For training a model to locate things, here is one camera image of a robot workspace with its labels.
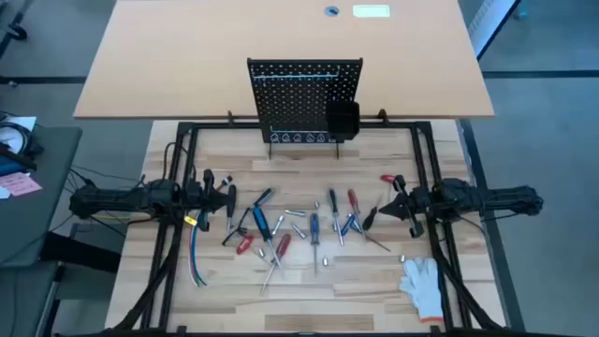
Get large tan desk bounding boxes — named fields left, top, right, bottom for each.
left=73, top=0, right=496, bottom=121

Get white rectangular desk plate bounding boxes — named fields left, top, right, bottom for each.
left=352, top=4, right=391, bottom=19

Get clear black-framed safety glasses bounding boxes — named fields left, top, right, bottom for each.
left=221, top=207, right=253, bottom=247

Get small red handle screwdriver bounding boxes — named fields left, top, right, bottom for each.
left=346, top=188, right=366, bottom=237

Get slim blue handle screwdriver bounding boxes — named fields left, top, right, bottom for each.
left=309, top=212, right=322, bottom=276

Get black flat panel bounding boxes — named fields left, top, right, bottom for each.
left=38, top=231, right=124, bottom=275

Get large red transparent screwdriver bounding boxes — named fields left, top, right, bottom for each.
left=259, top=232, right=293, bottom=296

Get blue flat item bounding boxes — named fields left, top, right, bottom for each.
left=0, top=154, right=37, bottom=178

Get dark grey side desk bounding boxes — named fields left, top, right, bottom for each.
left=0, top=125, right=83, bottom=269

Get grey low surface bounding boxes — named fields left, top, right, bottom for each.
left=0, top=260, right=65, bottom=337

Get black plastic pegboard bin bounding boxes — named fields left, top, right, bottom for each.
left=325, top=99, right=361, bottom=141

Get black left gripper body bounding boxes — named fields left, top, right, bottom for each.
left=186, top=168, right=217, bottom=233

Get black metal pegboard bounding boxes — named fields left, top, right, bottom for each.
left=246, top=57, right=364, bottom=160

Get white perforated panel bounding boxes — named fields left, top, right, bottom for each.
left=467, top=0, right=523, bottom=61

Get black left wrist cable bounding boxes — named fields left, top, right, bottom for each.
left=162, top=141, right=197, bottom=184

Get pink paper note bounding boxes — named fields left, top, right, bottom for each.
left=0, top=171, right=43, bottom=198

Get white work glove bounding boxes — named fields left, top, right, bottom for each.
left=398, top=256, right=446, bottom=324

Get black coiled cable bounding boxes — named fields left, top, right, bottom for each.
left=0, top=122, right=46, bottom=158

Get white wire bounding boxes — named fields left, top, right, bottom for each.
left=186, top=219, right=200, bottom=288

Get white paper sheet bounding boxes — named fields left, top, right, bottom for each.
left=0, top=115, right=37, bottom=155

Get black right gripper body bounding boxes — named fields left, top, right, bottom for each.
left=394, top=174, right=428, bottom=240

